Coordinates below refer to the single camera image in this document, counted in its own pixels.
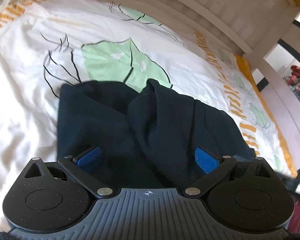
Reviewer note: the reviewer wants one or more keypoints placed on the white leaf pattern duvet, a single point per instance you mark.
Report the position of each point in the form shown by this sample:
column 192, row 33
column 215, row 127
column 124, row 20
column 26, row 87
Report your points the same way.
column 45, row 44

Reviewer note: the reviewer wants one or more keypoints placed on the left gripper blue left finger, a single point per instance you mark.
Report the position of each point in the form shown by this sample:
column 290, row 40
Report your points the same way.
column 79, row 169

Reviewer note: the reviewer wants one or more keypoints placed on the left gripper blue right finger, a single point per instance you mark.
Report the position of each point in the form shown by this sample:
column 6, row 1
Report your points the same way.
column 215, row 169

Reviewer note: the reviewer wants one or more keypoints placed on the white wooden bed frame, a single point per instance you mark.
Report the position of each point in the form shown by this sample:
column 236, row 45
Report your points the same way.
column 265, row 32

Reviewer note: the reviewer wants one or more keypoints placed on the dark navy zip hoodie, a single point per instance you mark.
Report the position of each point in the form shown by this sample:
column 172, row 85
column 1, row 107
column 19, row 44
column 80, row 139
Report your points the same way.
column 147, row 139

